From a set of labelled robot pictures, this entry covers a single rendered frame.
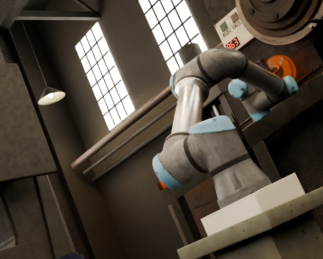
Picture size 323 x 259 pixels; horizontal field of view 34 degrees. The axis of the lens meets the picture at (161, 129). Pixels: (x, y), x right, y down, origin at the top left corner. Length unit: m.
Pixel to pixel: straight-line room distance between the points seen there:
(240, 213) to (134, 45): 10.86
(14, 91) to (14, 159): 0.63
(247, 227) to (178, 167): 0.30
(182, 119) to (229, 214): 0.37
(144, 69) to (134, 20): 1.12
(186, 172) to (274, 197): 0.25
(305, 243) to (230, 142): 0.31
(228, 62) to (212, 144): 0.44
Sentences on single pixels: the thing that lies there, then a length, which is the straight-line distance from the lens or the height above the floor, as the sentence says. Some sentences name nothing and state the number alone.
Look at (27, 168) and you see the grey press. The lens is 4.26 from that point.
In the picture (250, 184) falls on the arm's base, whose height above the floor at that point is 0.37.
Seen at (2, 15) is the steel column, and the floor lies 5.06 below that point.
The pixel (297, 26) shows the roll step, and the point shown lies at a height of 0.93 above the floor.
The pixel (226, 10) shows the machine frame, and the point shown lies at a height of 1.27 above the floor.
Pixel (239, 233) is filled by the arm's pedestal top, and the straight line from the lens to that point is 1.25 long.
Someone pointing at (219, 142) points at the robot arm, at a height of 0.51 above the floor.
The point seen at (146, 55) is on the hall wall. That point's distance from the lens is 11.79.
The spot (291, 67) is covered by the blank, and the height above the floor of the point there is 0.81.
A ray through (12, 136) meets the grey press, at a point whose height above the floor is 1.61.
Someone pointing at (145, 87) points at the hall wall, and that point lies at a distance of 11.90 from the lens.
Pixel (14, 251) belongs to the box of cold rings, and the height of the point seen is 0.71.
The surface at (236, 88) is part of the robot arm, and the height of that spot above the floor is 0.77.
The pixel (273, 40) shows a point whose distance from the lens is 2.33.
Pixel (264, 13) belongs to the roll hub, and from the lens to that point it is 2.26.
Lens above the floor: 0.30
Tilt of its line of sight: 13 degrees up
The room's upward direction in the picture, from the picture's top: 23 degrees counter-clockwise
